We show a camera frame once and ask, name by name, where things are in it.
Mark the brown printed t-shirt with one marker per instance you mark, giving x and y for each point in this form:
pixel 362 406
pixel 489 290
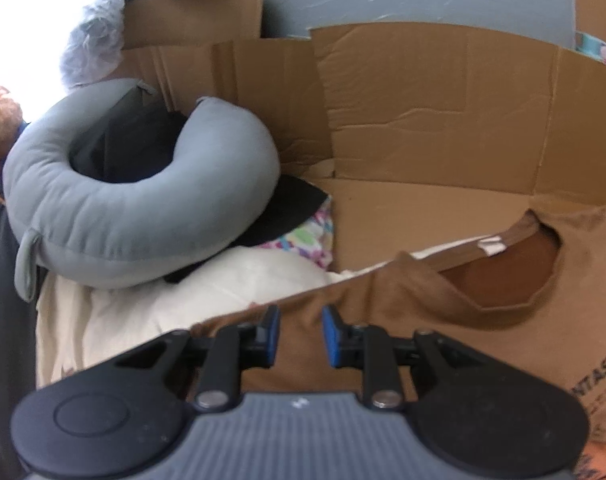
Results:
pixel 383 290

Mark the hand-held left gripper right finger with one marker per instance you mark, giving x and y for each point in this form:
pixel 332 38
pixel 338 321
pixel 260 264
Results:
pixel 331 337

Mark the black cloth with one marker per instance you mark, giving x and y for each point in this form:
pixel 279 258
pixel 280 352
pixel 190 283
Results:
pixel 283 205

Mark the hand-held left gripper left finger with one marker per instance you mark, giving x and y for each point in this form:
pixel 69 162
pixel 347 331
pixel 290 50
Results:
pixel 271 332

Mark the small cardboard box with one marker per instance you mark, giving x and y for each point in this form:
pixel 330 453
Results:
pixel 193 15

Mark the flat cardboard sheet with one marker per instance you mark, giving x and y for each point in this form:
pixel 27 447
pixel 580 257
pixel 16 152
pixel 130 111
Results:
pixel 433 110

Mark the grey neck pillow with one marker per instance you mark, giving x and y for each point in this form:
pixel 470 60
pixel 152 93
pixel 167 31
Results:
pixel 133 220

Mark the bear-printed cream bedsheet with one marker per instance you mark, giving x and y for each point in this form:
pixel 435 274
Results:
pixel 133 300

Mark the brown teddy bear toy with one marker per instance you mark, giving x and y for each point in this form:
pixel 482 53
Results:
pixel 0 120

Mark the pale blue fluffy cloth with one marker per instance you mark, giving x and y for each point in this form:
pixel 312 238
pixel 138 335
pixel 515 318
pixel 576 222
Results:
pixel 93 45

